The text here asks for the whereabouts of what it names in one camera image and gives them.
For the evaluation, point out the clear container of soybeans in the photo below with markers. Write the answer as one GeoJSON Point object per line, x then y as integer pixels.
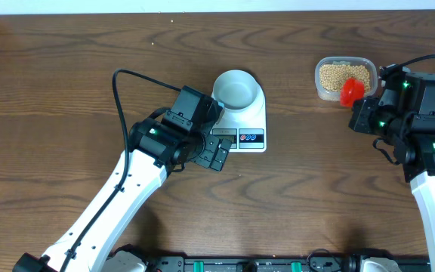
{"type": "Point", "coordinates": [331, 73]}

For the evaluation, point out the white plastic bowl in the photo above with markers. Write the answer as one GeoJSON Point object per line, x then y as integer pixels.
{"type": "Point", "coordinates": [236, 89]}

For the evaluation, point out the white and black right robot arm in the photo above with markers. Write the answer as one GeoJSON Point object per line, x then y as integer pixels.
{"type": "Point", "coordinates": [404, 118]}

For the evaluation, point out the black mounting rail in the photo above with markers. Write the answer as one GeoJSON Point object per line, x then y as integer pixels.
{"type": "Point", "coordinates": [316, 262]}

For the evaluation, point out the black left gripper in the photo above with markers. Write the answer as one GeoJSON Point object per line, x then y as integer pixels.
{"type": "Point", "coordinates": [206, 159]}

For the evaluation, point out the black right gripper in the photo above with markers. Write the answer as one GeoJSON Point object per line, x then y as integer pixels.
{"type": "Point", "coordinates": [362, 108]}

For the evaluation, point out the red plastic measuring scoop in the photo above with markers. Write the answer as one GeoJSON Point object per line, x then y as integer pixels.
{"type": "Point", "coordinates": [352, 90]}

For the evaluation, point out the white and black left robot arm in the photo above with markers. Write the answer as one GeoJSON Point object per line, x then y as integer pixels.
{"type": "Point", "coordinates": [161, 144]}

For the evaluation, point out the white digital kitchen scale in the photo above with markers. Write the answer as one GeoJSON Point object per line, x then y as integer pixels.
{"type": "Point", "coordinates": [246, 129]}

